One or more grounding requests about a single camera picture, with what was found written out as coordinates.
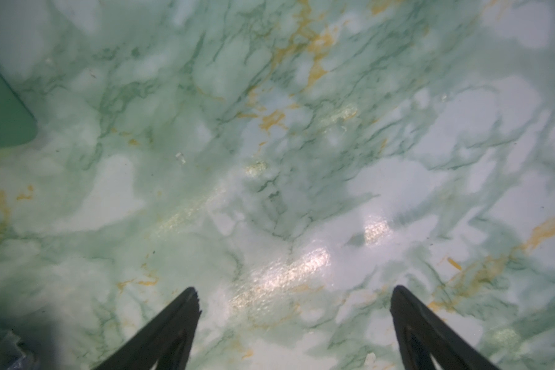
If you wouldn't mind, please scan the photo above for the green wooden shelf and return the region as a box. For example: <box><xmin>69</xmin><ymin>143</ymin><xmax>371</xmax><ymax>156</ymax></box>
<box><xmin>0</xmin><ymin>72</ymin><xmax>38</xmax><ymax>149</ymax></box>

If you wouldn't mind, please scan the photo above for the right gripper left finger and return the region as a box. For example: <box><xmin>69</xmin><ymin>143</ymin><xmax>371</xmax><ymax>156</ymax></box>
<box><xmin>96</xmin><ymin>287</ymin><xmax>201</xmax><ymax>370</ymax></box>

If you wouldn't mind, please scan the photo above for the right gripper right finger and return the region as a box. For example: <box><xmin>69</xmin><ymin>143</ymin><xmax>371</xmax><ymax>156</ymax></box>
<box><xmin>390</xmin><ymin>285</ymin><xmax>498</xmax><ymax>370</ymax></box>

